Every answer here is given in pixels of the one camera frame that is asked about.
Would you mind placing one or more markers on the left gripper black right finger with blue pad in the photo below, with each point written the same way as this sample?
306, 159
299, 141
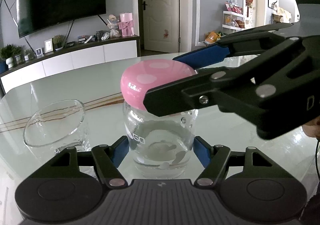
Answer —
218, 159

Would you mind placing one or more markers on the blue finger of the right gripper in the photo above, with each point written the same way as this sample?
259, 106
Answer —
254, 41

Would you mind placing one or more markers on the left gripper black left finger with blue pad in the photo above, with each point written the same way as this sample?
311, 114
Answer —
105, 160

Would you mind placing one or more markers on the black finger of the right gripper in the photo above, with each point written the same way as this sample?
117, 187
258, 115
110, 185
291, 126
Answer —
195, 92

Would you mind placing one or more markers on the clear glass bottle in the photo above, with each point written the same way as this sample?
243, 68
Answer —
160, 146

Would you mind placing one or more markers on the pink mushroom bottle cap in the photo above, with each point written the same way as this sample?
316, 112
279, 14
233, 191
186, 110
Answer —
137, 79

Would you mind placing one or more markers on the white snack shelf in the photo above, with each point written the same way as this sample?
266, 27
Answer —
233, 18

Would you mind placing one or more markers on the orange snack bag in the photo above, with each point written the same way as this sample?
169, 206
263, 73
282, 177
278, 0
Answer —
212, 37

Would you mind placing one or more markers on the clear glass cup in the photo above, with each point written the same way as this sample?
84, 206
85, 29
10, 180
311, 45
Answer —
57, 126

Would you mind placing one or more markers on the white interior door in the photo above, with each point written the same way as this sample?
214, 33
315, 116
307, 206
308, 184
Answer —
161, 25

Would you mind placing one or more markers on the pink gift box with bow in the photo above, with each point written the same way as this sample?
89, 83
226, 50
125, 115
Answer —
126, 24

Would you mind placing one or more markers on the white tv cabinet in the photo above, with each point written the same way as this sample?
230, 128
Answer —
76, 57

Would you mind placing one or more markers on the doll in clear wrap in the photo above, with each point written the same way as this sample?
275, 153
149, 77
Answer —
113, 24

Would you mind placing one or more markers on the green potted plant white pot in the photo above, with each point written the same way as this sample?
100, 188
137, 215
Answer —
7, 54

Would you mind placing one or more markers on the white photo frame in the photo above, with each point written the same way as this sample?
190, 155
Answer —
48, 46

